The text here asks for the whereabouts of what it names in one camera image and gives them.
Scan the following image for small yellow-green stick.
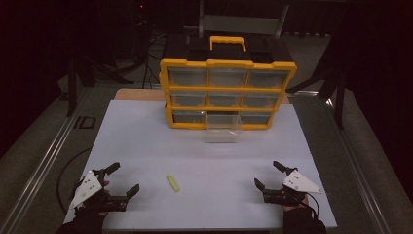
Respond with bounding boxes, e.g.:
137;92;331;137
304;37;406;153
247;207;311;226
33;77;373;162
165;174;181;194

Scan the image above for set of closed cabinet drawers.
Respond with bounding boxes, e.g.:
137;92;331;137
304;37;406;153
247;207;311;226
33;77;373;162
167;66;291;126

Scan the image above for grey metal stand frame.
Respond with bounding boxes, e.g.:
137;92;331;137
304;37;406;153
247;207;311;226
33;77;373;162
196;0;291;39

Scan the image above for black stand legs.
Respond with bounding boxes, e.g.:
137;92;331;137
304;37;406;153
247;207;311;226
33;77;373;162
65;48;134;118
285;48;351;131

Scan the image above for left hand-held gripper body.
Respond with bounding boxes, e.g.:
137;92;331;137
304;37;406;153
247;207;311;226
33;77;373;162
68;168;130;213

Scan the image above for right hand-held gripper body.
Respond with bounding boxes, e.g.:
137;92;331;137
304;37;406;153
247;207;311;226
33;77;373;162
262;169;325;208

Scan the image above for black floor cables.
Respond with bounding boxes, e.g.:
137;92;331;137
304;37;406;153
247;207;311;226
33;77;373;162
141;31;168;90

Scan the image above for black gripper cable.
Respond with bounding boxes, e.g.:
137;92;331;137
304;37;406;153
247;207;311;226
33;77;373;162
56;146;94;214
305;191;321;219

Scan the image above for person's left hand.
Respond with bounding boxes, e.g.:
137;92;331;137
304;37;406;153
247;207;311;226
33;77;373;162
81;180;113;217

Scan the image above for black floor bracket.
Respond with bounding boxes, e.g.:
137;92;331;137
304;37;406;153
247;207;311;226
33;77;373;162
72;115;97;131

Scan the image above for yellow black organizer cabinet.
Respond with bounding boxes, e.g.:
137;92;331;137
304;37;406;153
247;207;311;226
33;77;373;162
158;35;299;132

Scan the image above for aluminium frame rail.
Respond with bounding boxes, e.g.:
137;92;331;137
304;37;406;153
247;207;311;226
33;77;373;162
0;87;94;234
285;90;393;234

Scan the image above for clear plastic drawer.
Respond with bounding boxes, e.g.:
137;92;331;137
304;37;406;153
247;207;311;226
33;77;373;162
204;110;244;144

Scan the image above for person's right hand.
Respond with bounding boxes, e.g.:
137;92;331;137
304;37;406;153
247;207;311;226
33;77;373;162
281;192;311;215

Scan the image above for white table board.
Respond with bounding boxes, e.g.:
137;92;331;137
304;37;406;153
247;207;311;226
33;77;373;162
63;99;338;230

